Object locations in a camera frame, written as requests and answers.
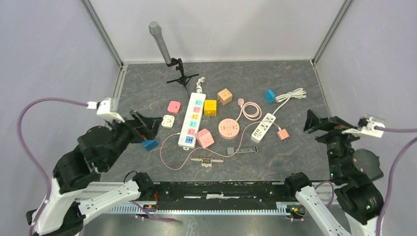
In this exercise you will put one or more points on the pink cube adapter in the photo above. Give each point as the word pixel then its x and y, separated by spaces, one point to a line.
pixel 204 138

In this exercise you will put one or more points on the yellow cube adapter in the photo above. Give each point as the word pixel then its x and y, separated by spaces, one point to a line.
pixel 210 108

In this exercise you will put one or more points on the dark blue cube adapter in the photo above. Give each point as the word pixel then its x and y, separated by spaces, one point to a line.
pixel 149 144

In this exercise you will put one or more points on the long white power strip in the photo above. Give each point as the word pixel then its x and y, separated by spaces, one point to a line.
pixel 191 121

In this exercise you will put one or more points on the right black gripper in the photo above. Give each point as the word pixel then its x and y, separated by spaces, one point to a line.
pixel 334 125

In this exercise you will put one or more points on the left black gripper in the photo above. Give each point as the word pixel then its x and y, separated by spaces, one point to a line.
pixel 144 128

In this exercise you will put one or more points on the grey clamp tool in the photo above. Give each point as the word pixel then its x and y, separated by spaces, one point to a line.
pixel 233 151

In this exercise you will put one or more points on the white plug adapter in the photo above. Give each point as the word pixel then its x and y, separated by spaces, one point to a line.
pixel 168 121

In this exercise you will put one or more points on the pink round socket tower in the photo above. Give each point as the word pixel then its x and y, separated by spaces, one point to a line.
pixel 228 128

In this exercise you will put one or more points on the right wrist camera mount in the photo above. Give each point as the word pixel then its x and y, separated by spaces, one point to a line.
pixel 366 127

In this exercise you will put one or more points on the light blue cube adapter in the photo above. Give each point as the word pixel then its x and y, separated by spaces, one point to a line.
pixel 269 96

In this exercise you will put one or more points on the pink plug adapter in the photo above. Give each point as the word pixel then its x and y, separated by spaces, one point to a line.
pixel 174 107

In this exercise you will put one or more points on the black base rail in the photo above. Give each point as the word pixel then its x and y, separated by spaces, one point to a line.
pixel 230 195

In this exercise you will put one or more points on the pink plug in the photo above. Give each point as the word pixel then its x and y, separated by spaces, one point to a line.
pixel 283 134

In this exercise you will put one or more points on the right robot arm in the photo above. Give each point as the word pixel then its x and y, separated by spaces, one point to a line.
pixel 352 170

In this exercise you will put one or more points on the grey microphone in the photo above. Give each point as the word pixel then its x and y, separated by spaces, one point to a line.
pixel 156 32

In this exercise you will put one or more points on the tan cube adapter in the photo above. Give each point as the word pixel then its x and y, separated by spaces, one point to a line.
pixel 224 96

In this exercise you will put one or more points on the small white USB power strip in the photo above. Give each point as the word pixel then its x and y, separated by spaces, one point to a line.
pixel 263 127

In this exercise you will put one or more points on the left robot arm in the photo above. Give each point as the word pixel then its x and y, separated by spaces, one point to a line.
pixel 60 214

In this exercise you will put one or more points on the black microphone tripod stand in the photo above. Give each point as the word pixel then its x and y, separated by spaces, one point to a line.
pixel 183 79

